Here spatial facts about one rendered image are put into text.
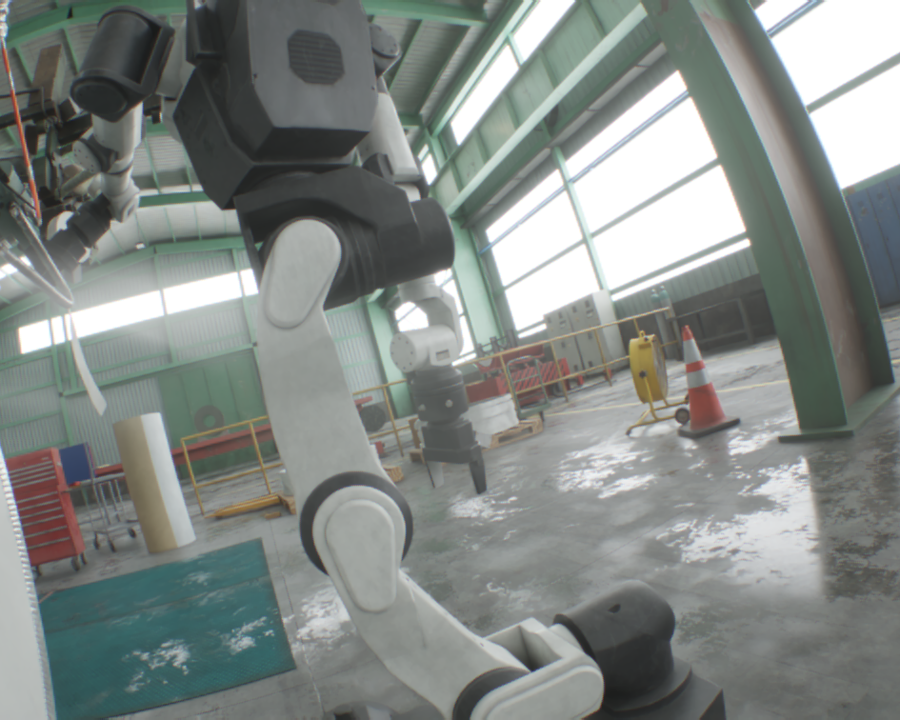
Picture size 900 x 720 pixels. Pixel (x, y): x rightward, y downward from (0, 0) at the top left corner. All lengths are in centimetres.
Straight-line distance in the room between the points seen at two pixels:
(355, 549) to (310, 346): 25
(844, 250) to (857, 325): 45
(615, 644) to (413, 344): 56
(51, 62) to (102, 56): 130
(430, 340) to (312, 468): 31
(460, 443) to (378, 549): 31
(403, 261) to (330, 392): 20
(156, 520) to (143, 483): 37
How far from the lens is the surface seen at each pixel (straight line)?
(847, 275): 351
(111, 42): 83
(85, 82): 80
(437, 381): 87
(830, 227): 351
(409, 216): 73
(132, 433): 538
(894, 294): 928
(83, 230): 126
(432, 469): 98
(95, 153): 105
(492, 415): 600
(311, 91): 72
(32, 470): 589
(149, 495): 537
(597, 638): 85
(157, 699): 202
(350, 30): 81
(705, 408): 365
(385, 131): 93
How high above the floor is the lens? 75
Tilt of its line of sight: 3 degrees up
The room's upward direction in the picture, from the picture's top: 16 degrees counter-clockwise
